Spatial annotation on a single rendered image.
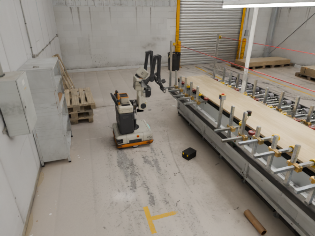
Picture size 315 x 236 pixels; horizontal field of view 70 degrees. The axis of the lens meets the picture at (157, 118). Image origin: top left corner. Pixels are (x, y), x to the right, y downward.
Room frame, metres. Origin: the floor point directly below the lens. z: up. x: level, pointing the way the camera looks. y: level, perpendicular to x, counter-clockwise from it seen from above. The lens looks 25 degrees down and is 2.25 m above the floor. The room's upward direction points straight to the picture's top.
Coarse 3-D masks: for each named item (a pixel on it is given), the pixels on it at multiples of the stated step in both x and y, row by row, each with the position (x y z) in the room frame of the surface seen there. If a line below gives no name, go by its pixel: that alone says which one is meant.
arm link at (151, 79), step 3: (153, 57) 3.66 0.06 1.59; (156, 57) 3.66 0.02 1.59; (153, 60) 3.66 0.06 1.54; (153, 63) 3.66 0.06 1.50; (153, 66) 3.66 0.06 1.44; (153, 69) 3.66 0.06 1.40; (150, 72) 3.67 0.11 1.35; (153, 72) 3.66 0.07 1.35; (150, 75) 3.64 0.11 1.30; (153, 75) 3.65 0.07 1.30; (150, 78) 3.62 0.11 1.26; (153, 78) 3.63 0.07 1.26; (150, 81) 3.62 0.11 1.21
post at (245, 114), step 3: (246, 111) 2.46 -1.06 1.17; (243, 114) 2.46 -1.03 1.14; (246, 114) 2.44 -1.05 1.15; (243, 117) 2.46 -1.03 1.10; (246, 117) 2.44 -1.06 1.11; (243, 120) 2.45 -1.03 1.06; (246, 120) 2.45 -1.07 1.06; (243, 123) 2.44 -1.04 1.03; (243, 126) 2.44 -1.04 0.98; (240, 129) 2.47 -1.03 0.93; (243, 129) 2.44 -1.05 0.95; (240, 132) 2.46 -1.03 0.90; (243, 132) 2.44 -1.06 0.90
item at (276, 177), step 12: (180, 96) 4.29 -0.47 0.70; (192, 108) 3.71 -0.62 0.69; (204, 120) 3.27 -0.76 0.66; (252, 156) 2.19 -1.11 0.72; (264, 168) 2.00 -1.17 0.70; (276, 180) 1.81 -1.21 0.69; (288, 192) 1.66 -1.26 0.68; (300, 204) 1.52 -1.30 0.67; (312, 204) 1.49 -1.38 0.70; (312, 216) 1.40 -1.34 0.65
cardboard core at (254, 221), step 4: (244, 212) 1.99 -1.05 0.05; (248, 212) 1.96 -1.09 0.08; (248, 216) 1.92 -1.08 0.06; (252, 216) 1.90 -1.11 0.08; (252, 220) 1.86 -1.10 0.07; (256, 220) 1.85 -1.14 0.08; (256, 224) 1.80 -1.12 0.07; (260, 224) 1.79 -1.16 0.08; (256, 228) 1.77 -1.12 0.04; (260, 228) 1.75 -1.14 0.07; (264, 228) 1.75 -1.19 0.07; (260, 232) 1.71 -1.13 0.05; (264, 232) 1.73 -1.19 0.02
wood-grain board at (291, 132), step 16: (192, 80) 4.78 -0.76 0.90; (208, 80) 4.78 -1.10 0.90; (208, 96) 3.74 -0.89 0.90; (240, 96) 3.74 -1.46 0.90; (240, 112) 3.05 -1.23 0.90; (256, 112) 3.05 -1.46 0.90; (272, 112) 3.05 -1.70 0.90; (272, 128) 2.55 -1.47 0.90; (288, 128) 2.55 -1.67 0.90; (304, 128) 2.55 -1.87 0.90; (288, 144) 2.17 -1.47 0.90; (304, 144) 2.17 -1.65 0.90; (304, 160) 1.87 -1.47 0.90
